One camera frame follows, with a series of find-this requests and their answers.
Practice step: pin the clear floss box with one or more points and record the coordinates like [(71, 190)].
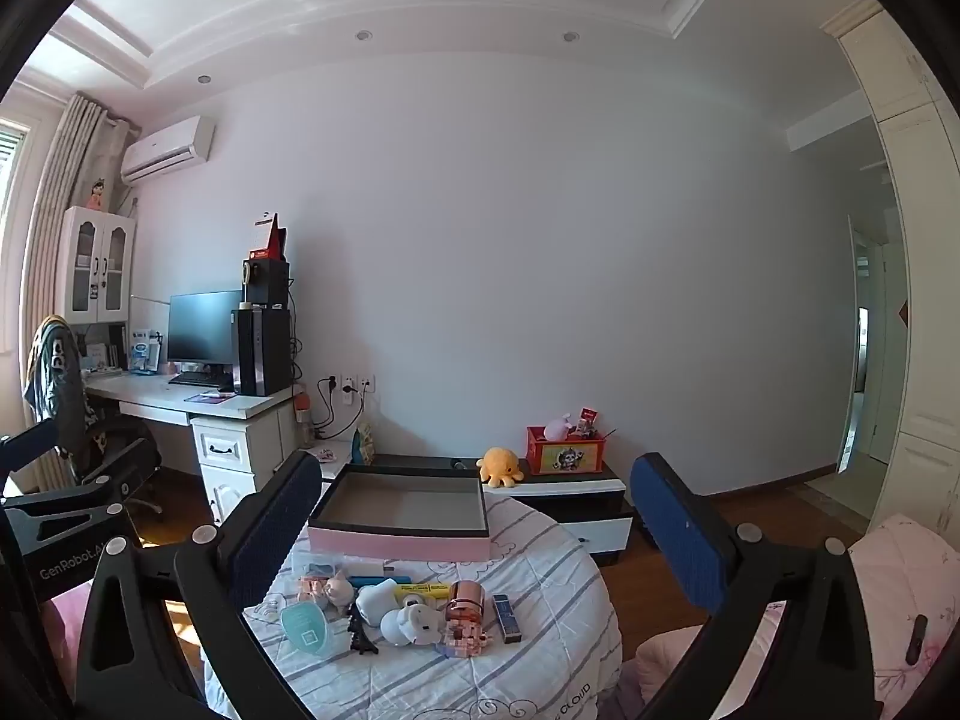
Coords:
[(319, 564)]

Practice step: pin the black keyboard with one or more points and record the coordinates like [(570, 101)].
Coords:
[(199, 379)]

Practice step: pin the small blue box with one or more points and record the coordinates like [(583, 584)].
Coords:
[(506, 619)]

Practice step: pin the white charger plug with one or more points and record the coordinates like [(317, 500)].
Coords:
[(367, 567)]

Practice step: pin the pink pig figurine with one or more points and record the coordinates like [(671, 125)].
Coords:
[(337, 591)]

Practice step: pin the pink cartoon doll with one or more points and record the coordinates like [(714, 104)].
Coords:
[(95, 196)]

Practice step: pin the blue and white box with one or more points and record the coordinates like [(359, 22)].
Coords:
[(144, 354)]

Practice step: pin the pink block cat figure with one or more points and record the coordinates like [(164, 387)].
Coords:
[(466, 641)]

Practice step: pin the pink packet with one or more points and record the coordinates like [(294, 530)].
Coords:
[(326, 454)]

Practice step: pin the pink floral bedding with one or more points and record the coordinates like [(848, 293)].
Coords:
[(900, 562)]

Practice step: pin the black computer tower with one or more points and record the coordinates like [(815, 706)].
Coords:
[(262, 352)]

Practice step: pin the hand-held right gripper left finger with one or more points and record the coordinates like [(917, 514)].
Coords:
[(277, 532)]

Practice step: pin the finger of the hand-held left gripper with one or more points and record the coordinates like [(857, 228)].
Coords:
[(26, 446)]

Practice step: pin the pink storage box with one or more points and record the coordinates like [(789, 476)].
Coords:
[(397, 544)]

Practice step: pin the black and white low cabinet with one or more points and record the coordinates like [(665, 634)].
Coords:
[(577, 499)]

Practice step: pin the black office chair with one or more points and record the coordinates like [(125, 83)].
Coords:
[(120, 457)]

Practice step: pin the rose gold cup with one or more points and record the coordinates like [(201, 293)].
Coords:
[(465, 600)]

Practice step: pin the window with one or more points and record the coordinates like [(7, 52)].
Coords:
[(9, 187)]

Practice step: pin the white nightstand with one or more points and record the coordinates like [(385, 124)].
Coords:
[(343, 446)]

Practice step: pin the black hair clip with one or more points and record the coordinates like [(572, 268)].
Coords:
[(361, 637)]

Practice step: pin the red card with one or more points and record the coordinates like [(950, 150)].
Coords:
[(589, 416)]

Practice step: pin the blue snack bag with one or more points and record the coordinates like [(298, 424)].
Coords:
[(365, 444)]

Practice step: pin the red desk calendar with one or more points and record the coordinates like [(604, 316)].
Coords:
[(274, 240)]

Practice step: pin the teal oval case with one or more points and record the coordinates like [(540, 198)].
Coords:
[(306, 626)]

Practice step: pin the white camera-shaped gadget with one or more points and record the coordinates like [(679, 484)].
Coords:
[(409, 624)]

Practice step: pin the white wall socket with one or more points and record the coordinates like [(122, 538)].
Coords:
[(366, 382), (330, 382), (349, 382)]

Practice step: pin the pink plush toy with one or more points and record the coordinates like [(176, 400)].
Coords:
[(559, 427)]

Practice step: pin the red printed crate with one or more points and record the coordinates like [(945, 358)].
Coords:
[(566, 457)]

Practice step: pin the pink book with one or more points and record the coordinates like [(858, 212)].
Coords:
[(210, 395)]

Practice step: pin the white glass-door cabinet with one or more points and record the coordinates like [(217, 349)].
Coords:
[(97, 262)]

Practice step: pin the orange-capped bottle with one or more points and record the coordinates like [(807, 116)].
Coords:
[(303, 409)]

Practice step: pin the red door decoration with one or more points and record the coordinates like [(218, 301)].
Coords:
[(904, 313)]

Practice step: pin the white desk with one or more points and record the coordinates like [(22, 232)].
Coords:
[(150, 390)]

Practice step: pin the white air conditioner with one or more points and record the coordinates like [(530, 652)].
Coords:
[(169, 150)]

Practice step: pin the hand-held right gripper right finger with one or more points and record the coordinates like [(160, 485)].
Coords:
[(675, 532)]

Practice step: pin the black remote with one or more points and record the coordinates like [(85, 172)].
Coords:
[(916, 641)]

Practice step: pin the beige curtain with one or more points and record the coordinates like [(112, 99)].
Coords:
[(67, 165)]

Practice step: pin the blue highlighter marker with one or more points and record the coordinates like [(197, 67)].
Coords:
[(375, 580)]

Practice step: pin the white wardrobe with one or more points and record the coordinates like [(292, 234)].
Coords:
[(922, 315)]

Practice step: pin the black speaker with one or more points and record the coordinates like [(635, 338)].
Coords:
[(268, 283)]

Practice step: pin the black computer monitor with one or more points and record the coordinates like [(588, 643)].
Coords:
[(204, 326)]

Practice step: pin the yellow octopus plush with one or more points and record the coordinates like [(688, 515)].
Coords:
[(501, 465)]

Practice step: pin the white door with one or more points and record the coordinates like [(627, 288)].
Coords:
[(851, 390)]

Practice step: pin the dark jacket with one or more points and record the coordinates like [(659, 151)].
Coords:
[(52, 375)]

